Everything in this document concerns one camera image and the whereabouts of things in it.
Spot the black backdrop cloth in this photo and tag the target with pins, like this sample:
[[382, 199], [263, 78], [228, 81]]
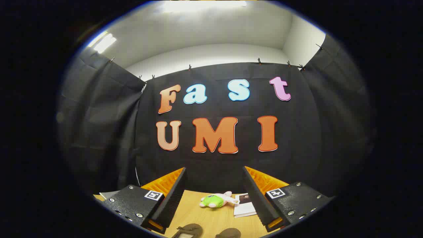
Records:
[[218, 165]]

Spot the brown fuzzy shoe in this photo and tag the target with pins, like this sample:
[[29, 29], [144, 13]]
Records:
[[189, 229], [228, 233]]

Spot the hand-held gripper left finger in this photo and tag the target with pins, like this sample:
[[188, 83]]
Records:
[[173, 198]]

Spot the green and pink plush toy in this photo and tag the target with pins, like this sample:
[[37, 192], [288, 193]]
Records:
[[214, 200]]

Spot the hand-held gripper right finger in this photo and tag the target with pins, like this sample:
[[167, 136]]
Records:
[[259, 198]]

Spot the white book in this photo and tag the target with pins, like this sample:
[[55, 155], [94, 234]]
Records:
[[244, 208]]

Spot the ceiling light panel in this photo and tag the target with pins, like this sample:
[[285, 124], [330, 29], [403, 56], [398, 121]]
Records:
[[201, 6], [103, 42]]

